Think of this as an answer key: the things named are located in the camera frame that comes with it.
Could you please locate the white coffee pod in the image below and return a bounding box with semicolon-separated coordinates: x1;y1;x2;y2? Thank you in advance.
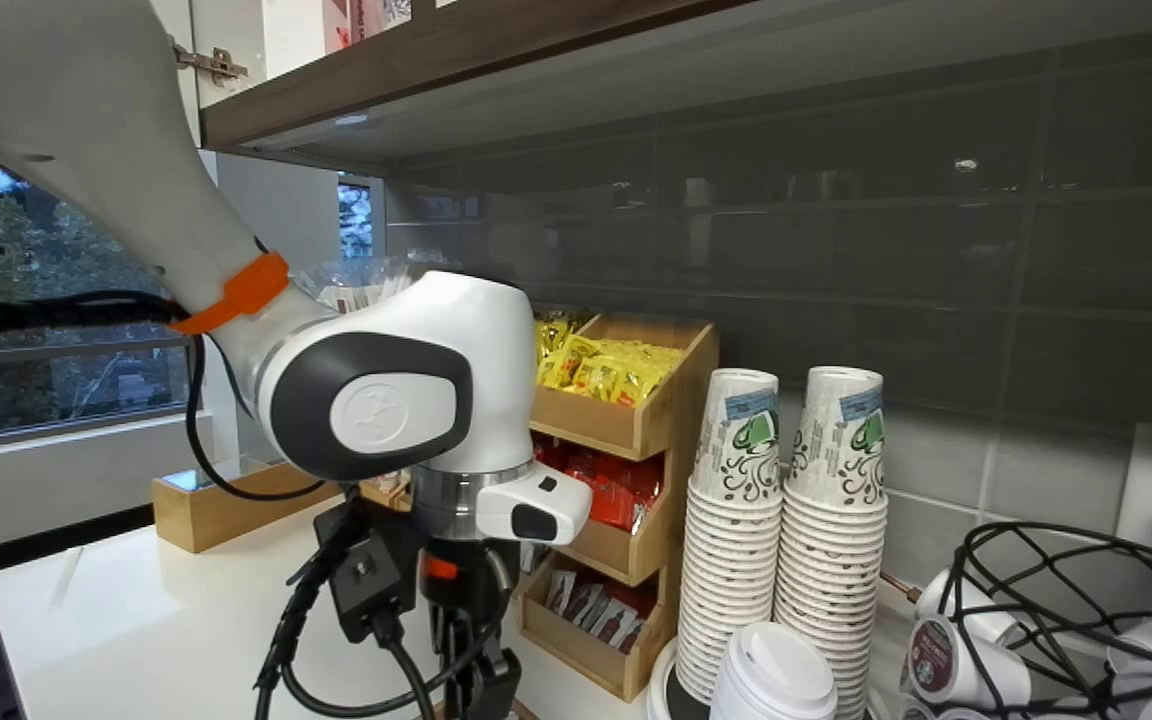
914;568;1023;650

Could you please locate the coffee pod maroon lid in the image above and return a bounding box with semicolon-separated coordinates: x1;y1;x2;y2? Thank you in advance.
901;611;1036;713

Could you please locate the metal cabinet hinge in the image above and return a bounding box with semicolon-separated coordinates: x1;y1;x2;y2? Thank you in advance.
173;38;251;86

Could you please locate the dark striped sachets pile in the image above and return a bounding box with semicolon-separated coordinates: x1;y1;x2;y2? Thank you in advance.
541;566;648;658

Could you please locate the yellow packets pile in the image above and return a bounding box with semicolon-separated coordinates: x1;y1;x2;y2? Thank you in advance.
535;324;689;414

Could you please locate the white wall cabinet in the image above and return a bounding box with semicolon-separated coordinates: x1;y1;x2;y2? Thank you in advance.
150;0;331;112

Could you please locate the black wire basket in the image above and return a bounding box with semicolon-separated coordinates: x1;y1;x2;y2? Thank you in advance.
934;518;1152;720

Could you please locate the pink printed box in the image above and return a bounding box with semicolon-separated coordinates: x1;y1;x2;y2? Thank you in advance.
323;0;418;55

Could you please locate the brown wooden wall shelf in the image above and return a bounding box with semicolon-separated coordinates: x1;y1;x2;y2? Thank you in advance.
201;0;1152;176

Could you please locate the wooden tiered organizer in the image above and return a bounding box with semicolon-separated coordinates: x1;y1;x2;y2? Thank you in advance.
361;313;726;709

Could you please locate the patterned paper cup stack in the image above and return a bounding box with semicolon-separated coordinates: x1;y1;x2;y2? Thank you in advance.
671;363;790;709
773;359;892;720

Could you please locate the black cable bundle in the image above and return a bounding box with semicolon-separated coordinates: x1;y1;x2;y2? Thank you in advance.
0;283;527;720

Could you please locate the orange cable strap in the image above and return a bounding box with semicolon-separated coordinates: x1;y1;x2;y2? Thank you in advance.
173;253;296;339

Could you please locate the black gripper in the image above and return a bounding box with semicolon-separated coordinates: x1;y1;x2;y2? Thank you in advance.
418;538;527;720

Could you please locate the white cup lids stack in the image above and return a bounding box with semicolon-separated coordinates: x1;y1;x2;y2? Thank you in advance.
709;616;844;720

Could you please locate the red packets pile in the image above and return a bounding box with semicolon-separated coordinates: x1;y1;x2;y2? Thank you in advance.
541;441;670;538

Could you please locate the window with outdoor view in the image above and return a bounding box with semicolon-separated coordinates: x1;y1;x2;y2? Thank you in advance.
0;138;191;452

